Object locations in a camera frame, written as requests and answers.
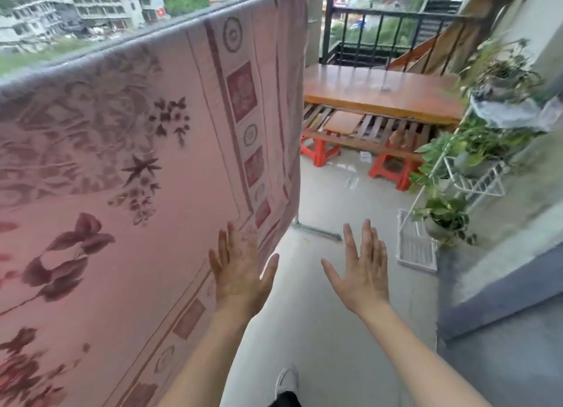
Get wooden slatted frame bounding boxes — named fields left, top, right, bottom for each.
left=301, top=104, right=434, bottom=162

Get metal drying rack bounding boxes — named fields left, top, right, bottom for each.
left=291, top=216, right=343, bottom=242

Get wooden table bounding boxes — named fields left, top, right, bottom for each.
left=303, top=63, right=467, bottom=126

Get person's right hand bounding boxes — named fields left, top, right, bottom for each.
left=320, top=219, right=391, bottom=318

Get person's black trouser leg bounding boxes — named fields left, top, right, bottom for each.
left=267, top=390, right=303, bottom=407

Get grey apartment buildings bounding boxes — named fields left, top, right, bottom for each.
left=0, top=0, right=170, bottom=53

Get wooden stair handrail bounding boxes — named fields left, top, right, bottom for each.
left=387, top=0, right=535, bottom=77

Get red plastic stool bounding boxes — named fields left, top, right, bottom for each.
left=300, top=135, right=342, bottom=168
left=368, top=151, right=424, bottom=192

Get pink floral blanket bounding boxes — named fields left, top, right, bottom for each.
left=0, top=0, right=309, bottom=407

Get person's left hand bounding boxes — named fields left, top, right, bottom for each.
left=208, top=221, right=280, bottom=320

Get white wire plant stand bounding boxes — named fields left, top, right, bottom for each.
left=407, top=92, right=511, bottom=227

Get green potted plant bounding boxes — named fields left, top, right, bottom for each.
left=411, top=187, right=478, bottom=249
left=459, top=39, right=548, bottom=106
left=411, top=116, right=535, bottom=187

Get white wire rack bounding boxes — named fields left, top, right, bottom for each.
left=395, top=208, right=440, bottom=274

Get person's white shoe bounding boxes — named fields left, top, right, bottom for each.
left=274, top=364, right=301, bottom=401

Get black metal railing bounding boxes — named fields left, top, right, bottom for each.
left=311, top=0, right=484, bottom=70

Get person's left forearm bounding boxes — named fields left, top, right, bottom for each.
left=157, top=305, right=265, bottom=407

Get person's right forearm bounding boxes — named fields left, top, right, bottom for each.
left=352, top=303, right=494, bottom=407

